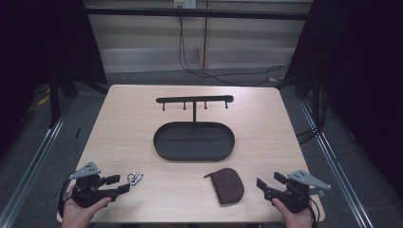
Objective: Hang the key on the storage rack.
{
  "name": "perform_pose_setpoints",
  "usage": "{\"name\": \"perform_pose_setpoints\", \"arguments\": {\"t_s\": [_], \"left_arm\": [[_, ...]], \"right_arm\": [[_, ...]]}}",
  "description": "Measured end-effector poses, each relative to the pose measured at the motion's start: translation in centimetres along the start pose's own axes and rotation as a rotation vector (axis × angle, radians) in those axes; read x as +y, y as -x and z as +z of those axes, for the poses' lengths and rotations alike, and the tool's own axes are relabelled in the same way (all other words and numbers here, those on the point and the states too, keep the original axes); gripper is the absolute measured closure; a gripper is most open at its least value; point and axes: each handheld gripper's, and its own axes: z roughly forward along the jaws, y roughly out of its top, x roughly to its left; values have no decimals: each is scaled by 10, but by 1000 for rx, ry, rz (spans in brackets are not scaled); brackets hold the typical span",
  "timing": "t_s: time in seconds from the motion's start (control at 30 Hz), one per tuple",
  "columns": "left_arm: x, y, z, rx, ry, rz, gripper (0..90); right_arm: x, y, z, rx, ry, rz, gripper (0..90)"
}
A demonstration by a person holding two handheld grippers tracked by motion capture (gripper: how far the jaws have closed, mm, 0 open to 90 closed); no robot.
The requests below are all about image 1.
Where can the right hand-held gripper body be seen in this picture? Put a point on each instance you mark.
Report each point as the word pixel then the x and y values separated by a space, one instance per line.
pixel 296 198

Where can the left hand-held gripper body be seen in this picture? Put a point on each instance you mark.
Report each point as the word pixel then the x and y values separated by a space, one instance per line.
pixel 85 193

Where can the silver keyring with carabiner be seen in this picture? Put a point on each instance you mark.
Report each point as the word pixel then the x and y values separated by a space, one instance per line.
pixel 134 179

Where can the brown leather pouch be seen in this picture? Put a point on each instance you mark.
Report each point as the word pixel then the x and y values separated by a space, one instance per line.
pixel 228 186

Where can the black key rack with tray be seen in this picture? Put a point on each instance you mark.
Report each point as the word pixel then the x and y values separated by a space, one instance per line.
pixel 193 142

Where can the person's right hand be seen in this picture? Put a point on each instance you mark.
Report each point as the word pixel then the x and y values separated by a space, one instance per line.
pixel 297 220

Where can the person's left hand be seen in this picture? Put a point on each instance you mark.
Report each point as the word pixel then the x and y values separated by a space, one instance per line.
pixel 77 217

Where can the grey tape strip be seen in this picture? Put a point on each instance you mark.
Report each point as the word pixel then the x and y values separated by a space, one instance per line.
pixel 318 192

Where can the black metal stand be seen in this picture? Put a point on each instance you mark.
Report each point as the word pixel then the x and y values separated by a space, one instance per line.
pixel 54 101

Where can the yellow floor tape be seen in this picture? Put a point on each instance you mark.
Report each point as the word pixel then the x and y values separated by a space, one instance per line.
pixel 43 100

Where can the dark curtain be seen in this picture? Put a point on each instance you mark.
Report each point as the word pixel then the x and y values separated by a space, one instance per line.
pixel 38 41
pixel 364 63

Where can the metal floor rail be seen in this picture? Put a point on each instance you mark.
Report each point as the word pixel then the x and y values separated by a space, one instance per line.
pixel 335 167
pixel 34 161

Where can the black horizontal frame bar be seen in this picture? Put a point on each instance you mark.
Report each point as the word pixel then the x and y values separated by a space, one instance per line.
pixel 190 12

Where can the white wall socket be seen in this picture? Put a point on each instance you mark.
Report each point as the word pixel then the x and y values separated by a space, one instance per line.
pixel 185 3

